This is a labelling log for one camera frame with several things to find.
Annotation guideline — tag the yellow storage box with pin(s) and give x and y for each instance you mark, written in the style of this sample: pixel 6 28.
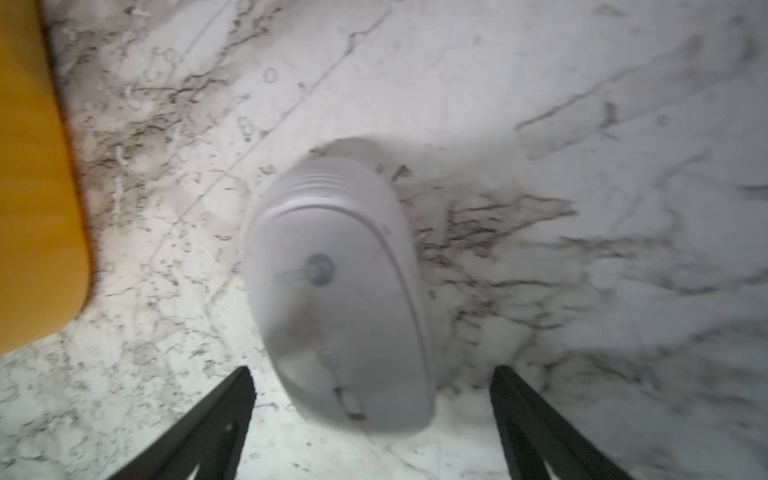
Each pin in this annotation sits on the yellow storage box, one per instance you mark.
pixel 45 258

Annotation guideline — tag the white mouse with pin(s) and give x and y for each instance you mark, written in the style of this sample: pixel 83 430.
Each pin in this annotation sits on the white mouse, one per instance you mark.
pixel 333 283

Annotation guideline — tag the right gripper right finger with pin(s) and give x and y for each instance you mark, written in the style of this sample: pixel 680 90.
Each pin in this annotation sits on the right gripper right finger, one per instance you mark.
pixel 538 442

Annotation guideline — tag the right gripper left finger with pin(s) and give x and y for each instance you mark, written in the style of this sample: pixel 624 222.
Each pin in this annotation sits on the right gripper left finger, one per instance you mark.
pixel 207 442

